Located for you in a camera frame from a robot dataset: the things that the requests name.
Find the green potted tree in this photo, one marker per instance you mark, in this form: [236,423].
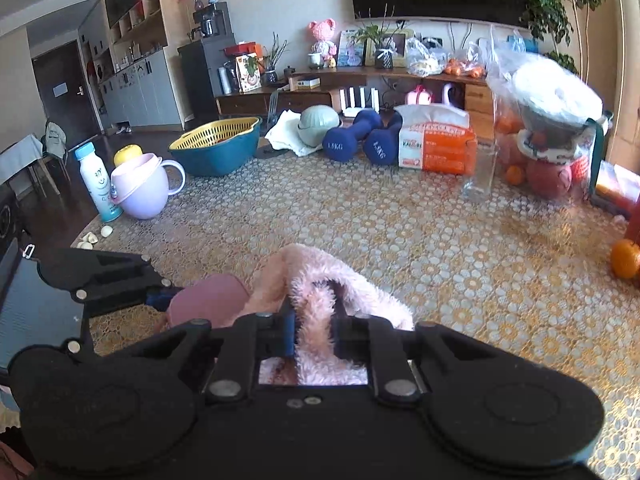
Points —
[561,30]

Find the black cabinet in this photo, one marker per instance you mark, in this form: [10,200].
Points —
[203,56]

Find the plastic bag of fruit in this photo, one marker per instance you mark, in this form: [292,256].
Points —
[550,126]

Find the orange tangerine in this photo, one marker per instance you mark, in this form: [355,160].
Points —
[625,259]

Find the green ceramic pot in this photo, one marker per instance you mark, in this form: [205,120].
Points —
[315,122]

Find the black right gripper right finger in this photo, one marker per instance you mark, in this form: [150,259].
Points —
[375,343]

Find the white cloth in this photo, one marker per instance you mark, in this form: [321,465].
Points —
[284,136]

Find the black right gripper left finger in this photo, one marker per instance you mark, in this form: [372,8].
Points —
[241,348]

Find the white milk bottle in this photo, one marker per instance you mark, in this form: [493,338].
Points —
[97,181]

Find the clear drinking glass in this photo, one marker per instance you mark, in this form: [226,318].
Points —
[480,164]

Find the blue dumbbell right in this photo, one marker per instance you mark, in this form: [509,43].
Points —
[382,144]

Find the photo frame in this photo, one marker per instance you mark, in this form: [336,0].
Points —
[397,45]

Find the orange tissue box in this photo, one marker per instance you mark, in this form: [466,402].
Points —
[436,137]

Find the blue dumbbell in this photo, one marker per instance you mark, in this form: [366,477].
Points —
[382,144]
[341,143]

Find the blue yellow basket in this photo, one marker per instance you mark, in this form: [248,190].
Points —
[217,148]

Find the blue dumbbell left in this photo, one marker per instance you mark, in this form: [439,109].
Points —
[341,143]

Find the lilac pitcher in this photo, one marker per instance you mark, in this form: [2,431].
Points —
[140,185]

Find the wooden tv console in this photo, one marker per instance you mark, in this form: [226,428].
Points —
[346,86]

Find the pink plush toy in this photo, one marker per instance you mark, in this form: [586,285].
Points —
[323,33]

